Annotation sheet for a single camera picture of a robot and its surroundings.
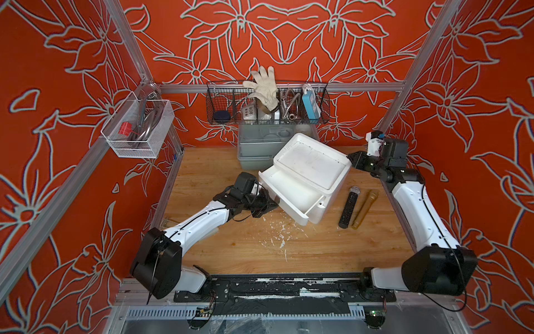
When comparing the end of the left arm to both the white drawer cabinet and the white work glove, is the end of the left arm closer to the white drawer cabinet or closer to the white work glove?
the white drawer cabinet

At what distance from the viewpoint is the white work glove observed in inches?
35.2

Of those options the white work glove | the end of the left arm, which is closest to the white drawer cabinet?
the end of the left arm

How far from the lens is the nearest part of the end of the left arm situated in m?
0.69

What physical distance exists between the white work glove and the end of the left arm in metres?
0.39

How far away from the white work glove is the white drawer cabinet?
18cm

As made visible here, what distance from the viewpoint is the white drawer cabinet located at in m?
0.75
